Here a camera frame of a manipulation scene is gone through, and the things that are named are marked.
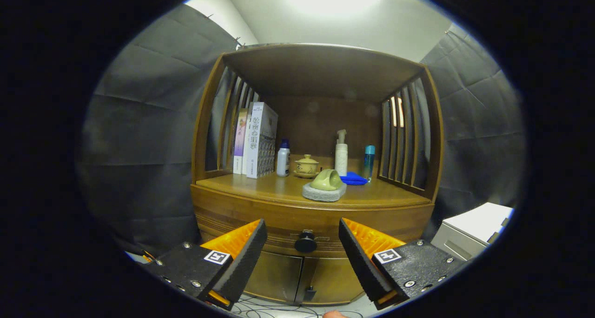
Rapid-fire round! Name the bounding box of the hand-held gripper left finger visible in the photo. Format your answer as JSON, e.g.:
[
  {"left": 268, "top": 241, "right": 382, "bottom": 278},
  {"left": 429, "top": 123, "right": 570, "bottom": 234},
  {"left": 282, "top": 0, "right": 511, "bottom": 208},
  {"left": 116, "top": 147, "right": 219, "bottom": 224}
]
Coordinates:
[{"left": 139, "top": 218, "right": 269, "bottom": 311}]

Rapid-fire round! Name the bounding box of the black round drawer knob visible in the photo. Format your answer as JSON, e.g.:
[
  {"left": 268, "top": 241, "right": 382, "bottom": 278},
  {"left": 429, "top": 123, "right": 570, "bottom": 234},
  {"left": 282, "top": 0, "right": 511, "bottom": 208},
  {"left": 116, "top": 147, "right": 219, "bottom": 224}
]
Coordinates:
[{"left": 294, "top": 230, "right": 318, "bottom": 253}]

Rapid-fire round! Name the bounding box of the brown wooden countertop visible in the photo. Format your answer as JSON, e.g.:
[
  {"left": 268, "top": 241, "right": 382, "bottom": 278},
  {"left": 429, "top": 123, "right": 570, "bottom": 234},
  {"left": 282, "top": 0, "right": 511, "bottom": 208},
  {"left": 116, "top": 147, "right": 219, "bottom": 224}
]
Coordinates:
[{"left": 195, "top": 172, "right": 432, "bottom": 211}]

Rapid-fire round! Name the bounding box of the beige lidded teacup with saucer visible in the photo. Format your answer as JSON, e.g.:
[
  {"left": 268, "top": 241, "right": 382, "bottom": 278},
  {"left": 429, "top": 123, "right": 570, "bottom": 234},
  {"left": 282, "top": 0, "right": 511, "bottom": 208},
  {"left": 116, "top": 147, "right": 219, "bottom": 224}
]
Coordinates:
[{"left": 293, "top": 154, "right": 320, "bottom": 179}]

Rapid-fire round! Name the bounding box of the white grey side cabinet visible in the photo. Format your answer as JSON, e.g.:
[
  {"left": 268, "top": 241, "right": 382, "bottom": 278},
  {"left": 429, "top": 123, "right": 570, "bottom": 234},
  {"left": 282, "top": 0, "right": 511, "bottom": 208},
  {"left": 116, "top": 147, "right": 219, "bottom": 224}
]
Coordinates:
[{"left": 430, "top": 202, "right": 514, "bottom": 262}]

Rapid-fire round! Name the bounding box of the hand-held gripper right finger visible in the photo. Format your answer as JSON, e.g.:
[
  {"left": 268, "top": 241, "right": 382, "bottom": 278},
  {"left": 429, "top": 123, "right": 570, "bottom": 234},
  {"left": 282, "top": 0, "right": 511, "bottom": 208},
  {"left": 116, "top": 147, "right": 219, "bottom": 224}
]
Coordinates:
[{"left": 338, "top": 217, "right": 465, "bottom": 310}]

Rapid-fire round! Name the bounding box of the white pump bottle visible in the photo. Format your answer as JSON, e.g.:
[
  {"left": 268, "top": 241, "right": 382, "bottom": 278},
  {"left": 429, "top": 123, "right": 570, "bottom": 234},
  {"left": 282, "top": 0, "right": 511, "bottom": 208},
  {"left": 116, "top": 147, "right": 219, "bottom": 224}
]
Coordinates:
[{"left": 335, "top": 129, "right": 349, "bottom": 176}]

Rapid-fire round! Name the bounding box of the thin purple book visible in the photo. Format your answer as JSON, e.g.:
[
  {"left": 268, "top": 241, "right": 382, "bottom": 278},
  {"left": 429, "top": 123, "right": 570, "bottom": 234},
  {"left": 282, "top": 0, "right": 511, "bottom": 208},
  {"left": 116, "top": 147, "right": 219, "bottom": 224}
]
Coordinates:
[{"left": 232, "top": 108, "right": 249, "bottom": 175}]

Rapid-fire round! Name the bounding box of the brown wooden cabinet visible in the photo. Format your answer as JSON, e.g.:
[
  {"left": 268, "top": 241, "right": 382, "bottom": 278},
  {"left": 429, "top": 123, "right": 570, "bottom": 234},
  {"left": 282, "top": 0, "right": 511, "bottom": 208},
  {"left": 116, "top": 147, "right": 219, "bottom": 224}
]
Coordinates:
[{"left": 191, "top": 44, "right": 444, "bottom": 306}]

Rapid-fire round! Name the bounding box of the clear blue bottle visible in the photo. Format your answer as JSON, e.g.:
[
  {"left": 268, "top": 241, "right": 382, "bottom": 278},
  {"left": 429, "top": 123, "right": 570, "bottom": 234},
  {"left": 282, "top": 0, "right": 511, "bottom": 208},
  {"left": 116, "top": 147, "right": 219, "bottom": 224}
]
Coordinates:
[{"left": 363, "top": 145, "right": 376, "bottom": 183}]

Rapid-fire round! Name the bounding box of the thick white patterned book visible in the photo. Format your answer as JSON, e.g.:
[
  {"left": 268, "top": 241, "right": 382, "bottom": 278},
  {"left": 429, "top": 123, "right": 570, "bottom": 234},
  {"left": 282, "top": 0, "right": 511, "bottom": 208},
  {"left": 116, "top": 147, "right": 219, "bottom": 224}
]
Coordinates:
[{"left": 245, "top": 101, "right": 279, "bottom": 179}]

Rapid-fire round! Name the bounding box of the brown wooden drawer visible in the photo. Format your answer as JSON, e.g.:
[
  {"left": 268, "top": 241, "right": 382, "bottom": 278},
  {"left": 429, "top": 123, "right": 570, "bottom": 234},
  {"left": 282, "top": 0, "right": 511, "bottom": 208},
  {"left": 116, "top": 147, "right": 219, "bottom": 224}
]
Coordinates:
[{"left": 191, "top": 184, "right": 435, "bottom": 258}]

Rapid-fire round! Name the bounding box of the green handled scrub brush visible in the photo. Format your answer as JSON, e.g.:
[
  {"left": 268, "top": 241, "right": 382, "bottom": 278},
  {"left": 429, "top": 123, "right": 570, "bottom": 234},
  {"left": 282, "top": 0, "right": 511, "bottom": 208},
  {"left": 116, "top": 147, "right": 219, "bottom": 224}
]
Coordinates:
[{"left": 302, "top": 169, "right": 347, "bottom": 202}]

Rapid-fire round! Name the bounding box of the tangle of black cables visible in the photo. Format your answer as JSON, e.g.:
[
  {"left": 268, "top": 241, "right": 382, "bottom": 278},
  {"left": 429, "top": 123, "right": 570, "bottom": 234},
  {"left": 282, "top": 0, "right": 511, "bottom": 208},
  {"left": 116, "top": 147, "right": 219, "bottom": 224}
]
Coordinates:
[{"left": 230, "top": 295, "right": 368, "bottom": 318}]

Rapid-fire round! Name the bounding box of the black backdrop cloth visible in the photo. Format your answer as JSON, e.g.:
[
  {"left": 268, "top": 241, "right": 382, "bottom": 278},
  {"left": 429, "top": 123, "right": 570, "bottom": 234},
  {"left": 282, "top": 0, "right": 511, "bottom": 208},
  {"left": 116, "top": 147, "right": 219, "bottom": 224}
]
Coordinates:
[{"left": 77, "top": 4, "right": 528, "bottom": 256}]

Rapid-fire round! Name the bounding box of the blue folded cloth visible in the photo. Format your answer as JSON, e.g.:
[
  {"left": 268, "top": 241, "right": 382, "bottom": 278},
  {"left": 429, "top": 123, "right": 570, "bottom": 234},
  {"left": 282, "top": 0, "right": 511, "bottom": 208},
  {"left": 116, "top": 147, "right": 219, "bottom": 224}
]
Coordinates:
[{"left": 339, "top": 171, "right": 369, "bottom": 186}]

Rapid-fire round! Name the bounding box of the white bottle with blue cap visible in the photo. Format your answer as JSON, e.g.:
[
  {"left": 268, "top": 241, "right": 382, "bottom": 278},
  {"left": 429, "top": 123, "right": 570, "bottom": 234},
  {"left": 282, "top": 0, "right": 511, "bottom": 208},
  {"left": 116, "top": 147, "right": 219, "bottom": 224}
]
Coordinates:
[{"left": 277, "top": 139, "right": 291, "bottom": 177}]

